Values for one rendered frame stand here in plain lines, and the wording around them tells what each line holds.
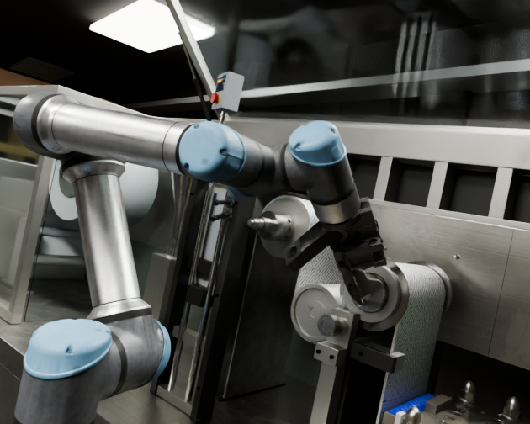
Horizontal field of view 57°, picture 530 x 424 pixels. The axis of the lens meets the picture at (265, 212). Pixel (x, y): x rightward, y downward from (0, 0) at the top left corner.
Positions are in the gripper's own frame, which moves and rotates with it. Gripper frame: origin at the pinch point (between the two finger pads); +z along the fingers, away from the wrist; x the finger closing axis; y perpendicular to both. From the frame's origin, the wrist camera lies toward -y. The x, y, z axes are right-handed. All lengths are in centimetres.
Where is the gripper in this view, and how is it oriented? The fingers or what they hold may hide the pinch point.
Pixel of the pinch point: (354, 291)
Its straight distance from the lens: 93.9
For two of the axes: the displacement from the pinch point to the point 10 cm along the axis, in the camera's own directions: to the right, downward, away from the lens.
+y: 9.4, -2.7, -2.1
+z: 3.4, 7.4, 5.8
